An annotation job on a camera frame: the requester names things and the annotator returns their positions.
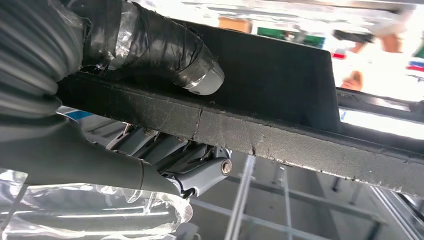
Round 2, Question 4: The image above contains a stainless steel workbench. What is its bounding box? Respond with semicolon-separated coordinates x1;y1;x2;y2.
190;153;424;240

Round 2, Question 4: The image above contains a brown cardboard box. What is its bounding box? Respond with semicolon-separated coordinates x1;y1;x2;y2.
217;16;254;35

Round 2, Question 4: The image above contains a green crate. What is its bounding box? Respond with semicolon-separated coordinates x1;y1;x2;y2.
256;27;326;49

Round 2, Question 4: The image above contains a person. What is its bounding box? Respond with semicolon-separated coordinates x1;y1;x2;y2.
332;24;412;94

